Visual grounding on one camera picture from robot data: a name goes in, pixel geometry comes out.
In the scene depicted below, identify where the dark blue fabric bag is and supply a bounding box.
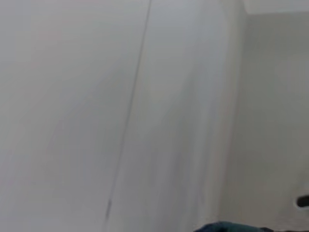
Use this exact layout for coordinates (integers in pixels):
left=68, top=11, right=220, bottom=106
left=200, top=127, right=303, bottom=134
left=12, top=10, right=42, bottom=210
left=193, top=221, right=275, bottom=232

